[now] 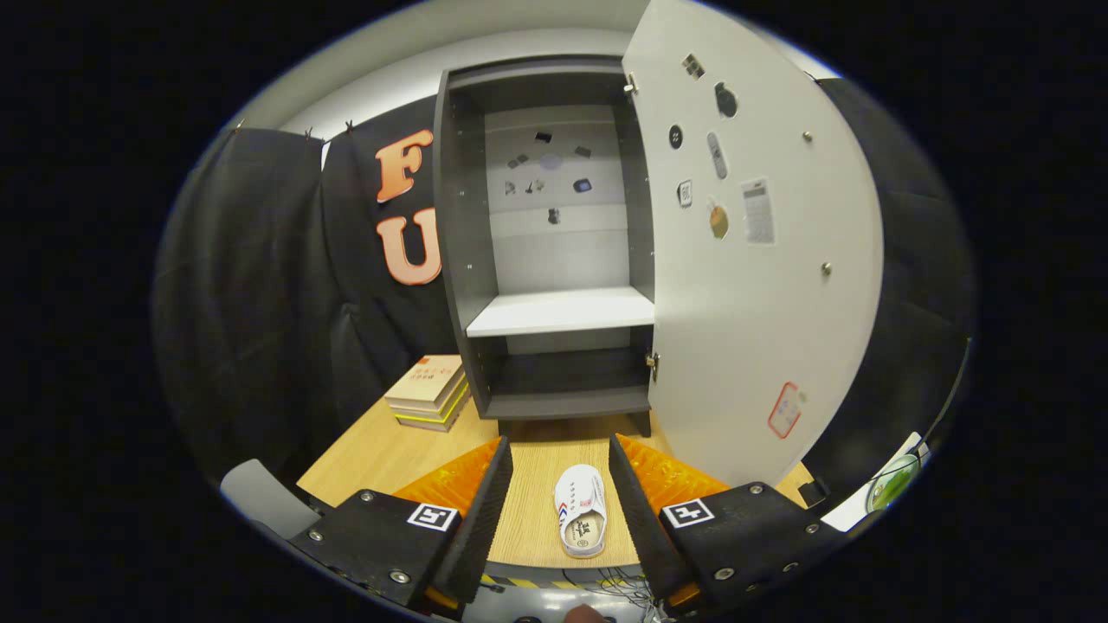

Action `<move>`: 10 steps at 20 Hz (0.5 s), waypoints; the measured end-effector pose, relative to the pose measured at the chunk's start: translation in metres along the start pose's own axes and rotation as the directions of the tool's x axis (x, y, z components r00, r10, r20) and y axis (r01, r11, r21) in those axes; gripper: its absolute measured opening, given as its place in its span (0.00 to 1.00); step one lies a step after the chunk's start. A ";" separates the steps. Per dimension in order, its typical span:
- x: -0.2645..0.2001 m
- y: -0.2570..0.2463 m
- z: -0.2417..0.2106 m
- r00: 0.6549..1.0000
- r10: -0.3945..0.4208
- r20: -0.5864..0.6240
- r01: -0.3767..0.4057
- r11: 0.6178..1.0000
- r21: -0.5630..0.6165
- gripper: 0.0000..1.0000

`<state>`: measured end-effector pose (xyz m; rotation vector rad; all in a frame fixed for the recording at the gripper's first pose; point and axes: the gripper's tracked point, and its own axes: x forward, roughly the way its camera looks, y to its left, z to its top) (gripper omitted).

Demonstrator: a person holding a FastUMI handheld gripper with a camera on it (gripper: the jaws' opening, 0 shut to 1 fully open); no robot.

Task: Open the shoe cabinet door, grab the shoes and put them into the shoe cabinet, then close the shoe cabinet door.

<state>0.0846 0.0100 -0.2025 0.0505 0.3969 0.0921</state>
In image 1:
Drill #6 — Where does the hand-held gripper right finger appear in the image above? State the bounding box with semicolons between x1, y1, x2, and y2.
609;433;851;611

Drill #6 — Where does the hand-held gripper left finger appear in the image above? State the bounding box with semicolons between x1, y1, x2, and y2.
290;435;514;611

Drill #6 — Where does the white canvas shoe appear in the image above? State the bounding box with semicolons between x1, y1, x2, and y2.
554;464;609;559

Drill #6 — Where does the beige shoe cabinet door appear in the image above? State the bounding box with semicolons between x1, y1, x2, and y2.
622;0;886;490

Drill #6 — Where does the grey shoe cabinet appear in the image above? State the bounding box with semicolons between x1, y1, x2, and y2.
433;56;659;438

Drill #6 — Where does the white cabinet shelf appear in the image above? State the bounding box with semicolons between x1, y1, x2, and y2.
466;287;656;338

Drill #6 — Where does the black yellow hazard tape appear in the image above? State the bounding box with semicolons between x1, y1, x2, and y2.
480;574;598;591

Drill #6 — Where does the stack of books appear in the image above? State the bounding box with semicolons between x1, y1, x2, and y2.
383;355;473;434

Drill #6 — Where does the green round object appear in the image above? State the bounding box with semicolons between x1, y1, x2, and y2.
866;452;923;513

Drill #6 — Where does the black backdrop cloth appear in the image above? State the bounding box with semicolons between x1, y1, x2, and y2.
151;78;979;511

